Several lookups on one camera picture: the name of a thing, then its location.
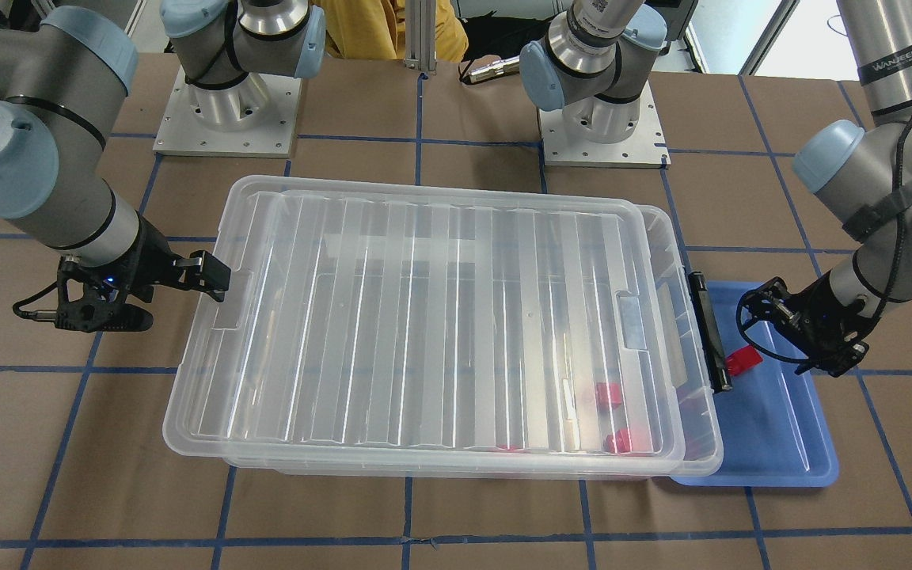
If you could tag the red block front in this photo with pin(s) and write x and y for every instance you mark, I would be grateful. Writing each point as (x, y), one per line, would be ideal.
(629, 440)

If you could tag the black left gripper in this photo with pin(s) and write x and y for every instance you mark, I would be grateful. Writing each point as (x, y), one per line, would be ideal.
(818, 311)

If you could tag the clear plastic storage box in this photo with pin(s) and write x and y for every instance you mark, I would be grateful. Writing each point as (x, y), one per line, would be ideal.
(685, 380)

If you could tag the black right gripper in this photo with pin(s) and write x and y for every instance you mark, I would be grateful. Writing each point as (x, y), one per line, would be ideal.
(150, 258)

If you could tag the blue plastic tray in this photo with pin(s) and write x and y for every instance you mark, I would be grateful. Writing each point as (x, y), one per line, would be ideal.
(768, 432)

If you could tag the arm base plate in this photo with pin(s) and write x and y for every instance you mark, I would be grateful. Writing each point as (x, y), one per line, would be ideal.
(253, 119)
(596, 133)

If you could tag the person in yellow shirt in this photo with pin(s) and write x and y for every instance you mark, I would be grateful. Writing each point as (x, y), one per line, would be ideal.
(376, 30)

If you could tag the clear plastic box lid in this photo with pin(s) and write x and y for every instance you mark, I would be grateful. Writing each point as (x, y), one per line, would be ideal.
(424, 332)

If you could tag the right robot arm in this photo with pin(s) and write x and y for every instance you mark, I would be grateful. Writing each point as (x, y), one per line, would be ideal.
(61, 89)

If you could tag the aluminium frame post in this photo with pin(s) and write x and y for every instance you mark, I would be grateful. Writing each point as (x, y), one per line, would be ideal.
(420, 17)

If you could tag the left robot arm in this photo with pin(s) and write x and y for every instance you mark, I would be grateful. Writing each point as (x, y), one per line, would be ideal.
(596, 56)

